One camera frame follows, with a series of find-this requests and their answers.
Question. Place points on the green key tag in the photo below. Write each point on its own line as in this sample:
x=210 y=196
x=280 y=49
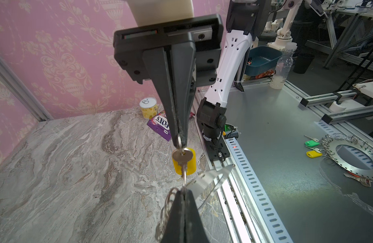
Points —
x=312 y=142

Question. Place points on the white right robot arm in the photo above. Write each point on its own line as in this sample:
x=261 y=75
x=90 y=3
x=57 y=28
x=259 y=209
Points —
x=244 y=23

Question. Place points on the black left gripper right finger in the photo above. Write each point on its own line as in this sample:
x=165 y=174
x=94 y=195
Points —
x=193 y=228

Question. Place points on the aluminium corner wall profile right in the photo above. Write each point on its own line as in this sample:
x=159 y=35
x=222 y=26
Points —
x=13 y=83

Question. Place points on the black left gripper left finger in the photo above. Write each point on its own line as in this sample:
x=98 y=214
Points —
x=175 y=223

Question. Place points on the yellow key tag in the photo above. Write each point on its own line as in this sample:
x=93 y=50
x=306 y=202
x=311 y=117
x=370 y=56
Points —
x=192 y=165
x=314 y=153

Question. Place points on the teal plastic bin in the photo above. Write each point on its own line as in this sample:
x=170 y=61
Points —
x=261 y=59

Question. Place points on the silver metal key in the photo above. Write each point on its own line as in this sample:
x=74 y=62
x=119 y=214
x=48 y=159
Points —
x=181 y=158

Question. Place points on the purple candy bag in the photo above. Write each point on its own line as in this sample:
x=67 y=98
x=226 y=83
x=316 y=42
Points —
x=159 y=124

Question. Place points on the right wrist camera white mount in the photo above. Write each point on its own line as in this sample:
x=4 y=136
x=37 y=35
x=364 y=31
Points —
x=150 y=12

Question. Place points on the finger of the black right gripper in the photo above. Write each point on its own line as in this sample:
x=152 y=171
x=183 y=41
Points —
x=158 y=66
x=183 y=60

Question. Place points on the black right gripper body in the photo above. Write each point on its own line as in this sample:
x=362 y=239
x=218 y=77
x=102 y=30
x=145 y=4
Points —
x=205 y=32

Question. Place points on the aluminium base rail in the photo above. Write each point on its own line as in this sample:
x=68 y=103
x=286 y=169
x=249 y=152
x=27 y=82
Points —
x=261 y=156

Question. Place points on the clear plastic bottle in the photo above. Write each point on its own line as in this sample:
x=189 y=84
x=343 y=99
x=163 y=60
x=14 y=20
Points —
x=283 y=67

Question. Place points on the white round jar yellow base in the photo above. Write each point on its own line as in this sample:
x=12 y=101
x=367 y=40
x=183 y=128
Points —
x=149 y=107

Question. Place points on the neighbouring white robot arm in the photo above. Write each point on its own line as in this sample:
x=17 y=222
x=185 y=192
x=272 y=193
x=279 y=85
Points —
x=284 y=33

